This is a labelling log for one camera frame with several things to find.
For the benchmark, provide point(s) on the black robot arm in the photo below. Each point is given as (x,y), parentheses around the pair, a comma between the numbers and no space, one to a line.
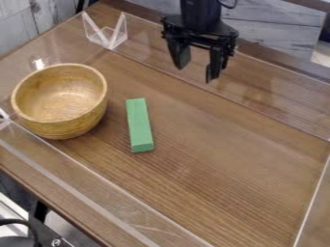
(198,27)

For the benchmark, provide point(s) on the clear acrylic corner bracket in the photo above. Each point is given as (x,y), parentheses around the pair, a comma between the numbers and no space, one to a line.
(107,37)

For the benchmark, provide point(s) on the black table clamp mount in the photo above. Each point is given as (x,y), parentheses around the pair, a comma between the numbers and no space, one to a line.
(47,236)

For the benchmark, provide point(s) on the clear acrylic barrier wall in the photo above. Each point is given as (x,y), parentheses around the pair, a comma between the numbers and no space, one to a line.
(238,174)

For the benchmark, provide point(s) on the green rectangular block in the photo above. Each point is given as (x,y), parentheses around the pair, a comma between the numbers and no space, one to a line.
(139,126)

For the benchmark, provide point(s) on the brown wooden bowl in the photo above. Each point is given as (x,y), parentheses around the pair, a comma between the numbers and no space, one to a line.
(60,100)

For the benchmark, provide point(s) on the black table leg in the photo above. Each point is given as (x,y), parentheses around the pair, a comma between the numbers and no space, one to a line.
(40,211)

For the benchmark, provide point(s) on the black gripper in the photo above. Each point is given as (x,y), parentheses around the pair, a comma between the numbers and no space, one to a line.
(179,36)

